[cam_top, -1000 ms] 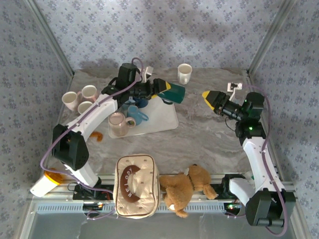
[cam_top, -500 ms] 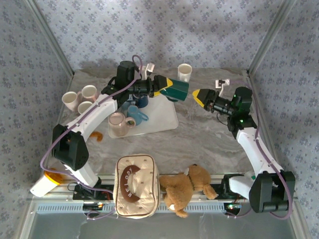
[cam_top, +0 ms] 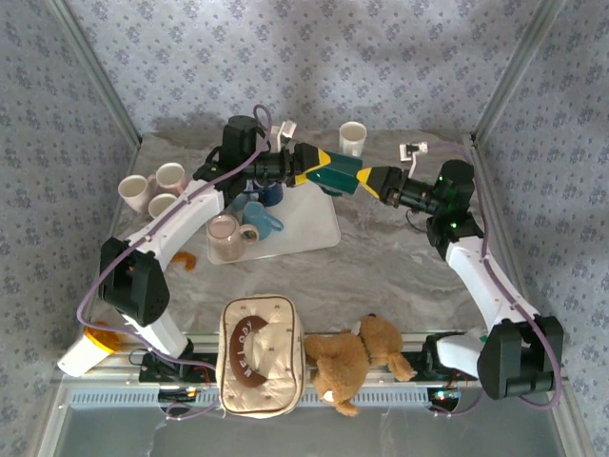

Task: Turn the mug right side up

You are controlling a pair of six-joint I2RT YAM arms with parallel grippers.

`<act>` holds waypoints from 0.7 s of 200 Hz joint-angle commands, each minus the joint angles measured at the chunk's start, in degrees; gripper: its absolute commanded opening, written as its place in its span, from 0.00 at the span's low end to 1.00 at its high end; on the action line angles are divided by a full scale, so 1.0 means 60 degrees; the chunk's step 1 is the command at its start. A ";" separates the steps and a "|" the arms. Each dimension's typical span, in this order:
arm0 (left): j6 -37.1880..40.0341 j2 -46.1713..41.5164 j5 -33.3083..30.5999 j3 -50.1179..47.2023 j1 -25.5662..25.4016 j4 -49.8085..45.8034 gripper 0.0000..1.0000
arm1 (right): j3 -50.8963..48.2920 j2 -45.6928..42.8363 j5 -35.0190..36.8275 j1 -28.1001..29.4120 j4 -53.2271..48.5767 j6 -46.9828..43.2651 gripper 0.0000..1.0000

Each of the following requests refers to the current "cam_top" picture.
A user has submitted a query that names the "dark green mug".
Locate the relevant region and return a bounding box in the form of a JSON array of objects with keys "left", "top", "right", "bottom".
[{"left": 305, "top": 150, "right": 363, "bottom": 197}]

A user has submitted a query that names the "dark navy blue mug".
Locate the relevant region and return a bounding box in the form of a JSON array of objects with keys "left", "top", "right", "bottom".
[{"left": 251, "top": 182, "right": 285, "bottom": 209}]

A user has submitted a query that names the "white mug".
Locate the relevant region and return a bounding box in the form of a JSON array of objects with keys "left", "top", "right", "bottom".
[{"left": 338, "top": 121, "right": 368, "bottom": 158}]

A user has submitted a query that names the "teal blue mug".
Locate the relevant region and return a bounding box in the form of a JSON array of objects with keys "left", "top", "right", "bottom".
[{"left": 242, "top": 200, "right": 285, "bottom": 240}]

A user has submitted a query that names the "light pink mug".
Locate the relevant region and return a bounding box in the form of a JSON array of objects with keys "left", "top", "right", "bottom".
[
  {"left": 155, "top": 162, "right": 188, "bottom": 196},
  {"left": 117, "top": 174, "right": 156, "bottom": 214}
]

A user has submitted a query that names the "pinkish clear mug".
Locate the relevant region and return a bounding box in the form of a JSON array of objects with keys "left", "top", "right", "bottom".
[{"left": 206, "top": 213, "right": 262, "bottom": 263}]

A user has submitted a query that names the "pale cream mug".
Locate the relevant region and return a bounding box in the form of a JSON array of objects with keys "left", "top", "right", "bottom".
[{"left": 147, "top": 192, "right": 181, "bottom": 220}]

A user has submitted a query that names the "white plastic tray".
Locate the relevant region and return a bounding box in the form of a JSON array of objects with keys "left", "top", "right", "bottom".
[{"left": 206, "top": 180, "right": 343, "bottom": 266}]

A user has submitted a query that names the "small orange-brown plush toy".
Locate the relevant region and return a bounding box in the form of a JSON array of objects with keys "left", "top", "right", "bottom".
[{"left": 170, "top": 250, "right": 199, "bottom": 272}]

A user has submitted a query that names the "large brown teddy bear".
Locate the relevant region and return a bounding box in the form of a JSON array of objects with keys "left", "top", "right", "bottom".
[{"left": 303, "top": 312, "right": 419, "bottom": 418}]

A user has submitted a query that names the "beige quilted tissue box cover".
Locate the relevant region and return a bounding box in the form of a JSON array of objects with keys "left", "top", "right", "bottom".
[{"left": 214, "top": 293, "right": 306, "bottom": 421}]

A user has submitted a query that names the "small circuit board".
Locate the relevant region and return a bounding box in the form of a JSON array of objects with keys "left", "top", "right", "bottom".
[
  {"left": 426, "top": 387, "right": 463, "bottom": 404},
  {"left": 158, "top": 386, "right": 199, "bottom": 402}
]

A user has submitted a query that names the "white bottle with orange cap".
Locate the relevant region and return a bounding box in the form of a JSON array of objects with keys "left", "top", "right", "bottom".
[{"left": 56, "top": 323, "right": 120, "bottom": 378}]

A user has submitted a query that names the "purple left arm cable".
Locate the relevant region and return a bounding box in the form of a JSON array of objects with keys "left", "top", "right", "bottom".
[{"left": 75, "top": 104, "right": 275, "bottom": 368}]

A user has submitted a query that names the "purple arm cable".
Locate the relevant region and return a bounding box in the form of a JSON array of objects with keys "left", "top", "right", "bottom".
[
  {"left": 75, "top": 104, "right": 275, "bottom": 368},
  {"left": 422, "top": 142, "right": 565, "bottom": 413}
]

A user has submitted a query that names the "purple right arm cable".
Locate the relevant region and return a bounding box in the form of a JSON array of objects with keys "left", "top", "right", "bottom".
[{"left": 422, "top": 142, "right": 565, "bottom": 413}]

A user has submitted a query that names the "aluminium frame post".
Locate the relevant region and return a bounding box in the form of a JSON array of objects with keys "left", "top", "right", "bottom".
[
  {"left": 471, "top": 0, "right": 570, "bottom": 144},
  {"left": 47, "top": 0, "right": 145, "bottom": 149}
]

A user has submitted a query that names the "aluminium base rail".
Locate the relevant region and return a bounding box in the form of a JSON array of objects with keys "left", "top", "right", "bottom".
[{"left": 116, "top": 329, "right": 480, "bottom": 385}]

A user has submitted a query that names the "grey slotted cable duct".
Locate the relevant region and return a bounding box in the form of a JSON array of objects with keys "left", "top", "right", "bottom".
[{"left": 61, "top": 384, "right": 461, "bottom": 411}]

